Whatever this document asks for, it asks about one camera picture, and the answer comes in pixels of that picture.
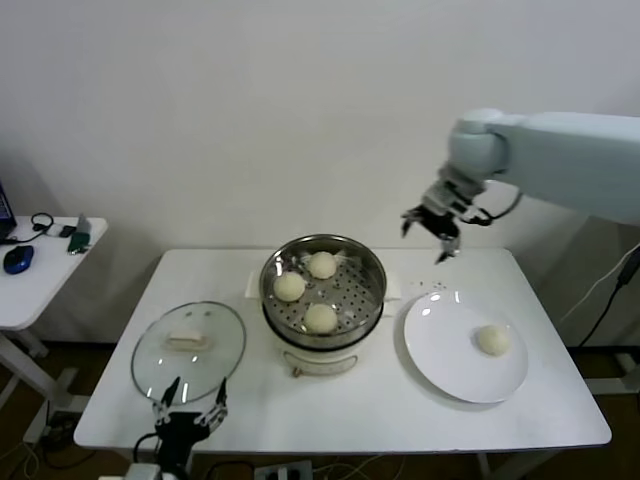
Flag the black power cable with adapter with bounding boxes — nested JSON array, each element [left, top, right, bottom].
[[578, 249, 640, 347]]

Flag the cream electric cooker base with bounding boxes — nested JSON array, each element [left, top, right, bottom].
[[244, 272, 401, 379]]

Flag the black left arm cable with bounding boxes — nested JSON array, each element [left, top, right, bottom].
[[132, 432, 162, 464]]

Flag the blue computer mouse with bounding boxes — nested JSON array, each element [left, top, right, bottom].
[[2, 244, 35, 275]]

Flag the white wall cable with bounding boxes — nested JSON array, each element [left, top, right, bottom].
[[558, 247, 640, 324]]

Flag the laptop computer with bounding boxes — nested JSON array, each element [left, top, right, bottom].
[[0, 182, 19, 242]]

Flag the white table foot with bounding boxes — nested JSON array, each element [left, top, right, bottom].
[[582, 352, 640, 396]]

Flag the stainless steel steamer basket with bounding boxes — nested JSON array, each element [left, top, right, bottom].
[[258, 234, 387, 351]]

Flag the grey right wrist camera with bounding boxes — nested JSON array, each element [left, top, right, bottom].
[[424, 167, 489, 221]]

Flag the green tool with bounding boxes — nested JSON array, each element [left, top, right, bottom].
[[67, 214, 94, 257]]

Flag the white power strip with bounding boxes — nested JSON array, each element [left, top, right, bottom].
[[253, 459, 314, 480]]

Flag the white steamed baozi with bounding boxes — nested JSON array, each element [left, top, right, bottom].
[[303, 303, 338, 335], [475, 323, 513, 358], [306, 251, 337, 280], [273, 273, 306, 304]]

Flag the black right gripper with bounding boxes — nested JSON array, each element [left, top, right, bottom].
[[401, 202, 462, 265]]

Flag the white side table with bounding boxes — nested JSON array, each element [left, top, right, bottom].
[[0, 215, 109, 401]]

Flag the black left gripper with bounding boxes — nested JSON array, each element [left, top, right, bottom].
[[152, 375, 230, 474]]

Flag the glass lid with cream handle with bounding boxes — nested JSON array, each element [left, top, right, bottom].
[[130, 300, 248, 405]]

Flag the white round plate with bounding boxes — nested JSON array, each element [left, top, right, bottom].
[[402, 289, 530, 405]]

